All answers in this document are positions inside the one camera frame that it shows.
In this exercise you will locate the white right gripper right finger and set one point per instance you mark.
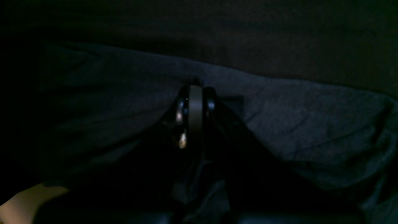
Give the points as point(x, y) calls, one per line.
point(261, 188)

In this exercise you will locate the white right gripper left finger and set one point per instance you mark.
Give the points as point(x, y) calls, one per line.
point(152, 184)

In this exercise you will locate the dark grey T-shirt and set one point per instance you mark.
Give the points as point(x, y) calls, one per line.
point(94, 101)

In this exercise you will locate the black table cloth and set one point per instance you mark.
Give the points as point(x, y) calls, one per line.
point(346, 42)

